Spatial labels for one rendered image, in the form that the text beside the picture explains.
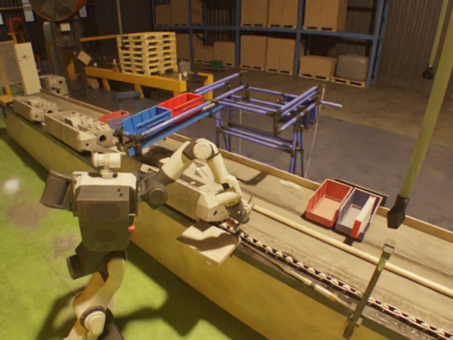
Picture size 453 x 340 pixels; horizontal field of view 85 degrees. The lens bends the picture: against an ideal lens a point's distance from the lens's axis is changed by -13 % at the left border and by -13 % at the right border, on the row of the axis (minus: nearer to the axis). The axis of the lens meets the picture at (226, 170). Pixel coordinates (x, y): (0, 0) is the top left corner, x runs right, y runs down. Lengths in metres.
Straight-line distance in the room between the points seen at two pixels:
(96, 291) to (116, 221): 0.51
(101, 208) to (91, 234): 0.15
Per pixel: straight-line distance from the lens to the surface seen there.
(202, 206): 1.58
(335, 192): 2.07
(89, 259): 1.41
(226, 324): 2.19
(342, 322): 1.54
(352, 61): 10.21
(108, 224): 1.20
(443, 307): 1.69
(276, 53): 11.28
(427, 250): 1.96
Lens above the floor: 1.89
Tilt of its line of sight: 29 degrees down
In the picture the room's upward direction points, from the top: straight up
